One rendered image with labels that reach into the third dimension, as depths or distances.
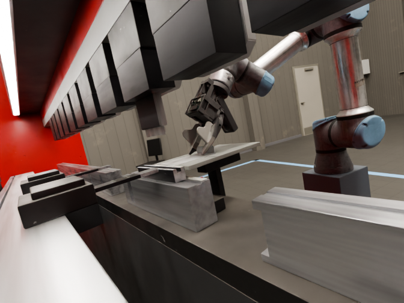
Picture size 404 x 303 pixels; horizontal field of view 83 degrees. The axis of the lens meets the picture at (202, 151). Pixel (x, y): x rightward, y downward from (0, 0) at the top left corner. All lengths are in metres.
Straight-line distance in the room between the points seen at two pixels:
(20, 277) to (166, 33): 0.36
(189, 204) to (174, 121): 5.25
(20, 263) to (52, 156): 2.37
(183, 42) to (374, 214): 0.32
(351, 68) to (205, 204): 0.70
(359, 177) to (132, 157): 4.83
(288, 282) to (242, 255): 0.09
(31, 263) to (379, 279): 0.35
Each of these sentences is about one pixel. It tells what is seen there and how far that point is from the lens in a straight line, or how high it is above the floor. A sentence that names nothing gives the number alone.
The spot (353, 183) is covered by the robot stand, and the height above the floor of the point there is 0.73.
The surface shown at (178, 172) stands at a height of 0.99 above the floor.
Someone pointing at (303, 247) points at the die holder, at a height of 0.92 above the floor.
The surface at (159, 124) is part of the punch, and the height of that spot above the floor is 1.10.
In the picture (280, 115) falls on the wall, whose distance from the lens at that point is 7.41.
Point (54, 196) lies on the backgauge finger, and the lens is 0.45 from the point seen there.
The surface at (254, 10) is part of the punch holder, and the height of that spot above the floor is 1.19.
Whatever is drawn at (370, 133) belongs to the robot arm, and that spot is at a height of 0.94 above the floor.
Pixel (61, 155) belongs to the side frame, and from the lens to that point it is 2.68.
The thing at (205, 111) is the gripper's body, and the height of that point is 1.12.
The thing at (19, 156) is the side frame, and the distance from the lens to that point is 2.67.
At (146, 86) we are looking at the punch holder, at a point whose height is 1.18.
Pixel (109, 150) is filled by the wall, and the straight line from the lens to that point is 5.42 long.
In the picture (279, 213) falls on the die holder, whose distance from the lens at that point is 0.32.
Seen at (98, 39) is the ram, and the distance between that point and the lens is 0.72.
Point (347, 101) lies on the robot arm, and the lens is 0.97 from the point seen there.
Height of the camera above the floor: 1.09
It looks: 7 degrees down
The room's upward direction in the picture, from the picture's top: 12 degrees counter-clockwise
